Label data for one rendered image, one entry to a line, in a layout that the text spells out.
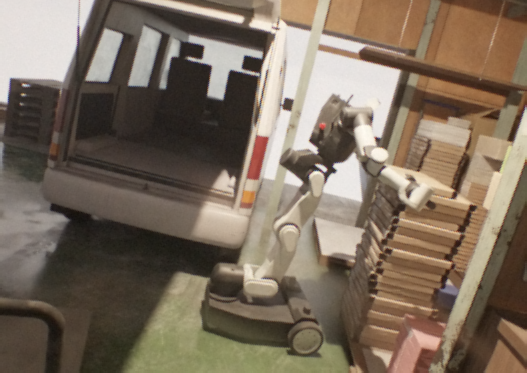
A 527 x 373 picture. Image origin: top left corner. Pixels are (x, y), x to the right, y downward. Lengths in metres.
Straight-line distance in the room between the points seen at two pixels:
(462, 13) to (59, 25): 5.78
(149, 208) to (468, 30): 3.79
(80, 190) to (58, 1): 4.93
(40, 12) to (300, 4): 4.46
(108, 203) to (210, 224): 0.70
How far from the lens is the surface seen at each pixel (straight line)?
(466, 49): 5.01
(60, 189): 3.04
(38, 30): 7.62
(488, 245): 1.51
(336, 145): 2.21
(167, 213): 2.76
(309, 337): 2.43
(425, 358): 2.06
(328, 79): 6.42
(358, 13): 4.74
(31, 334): 2.00
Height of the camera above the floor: 1.39
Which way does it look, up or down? 12 degrees down
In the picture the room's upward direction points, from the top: 13 degrees clockwise
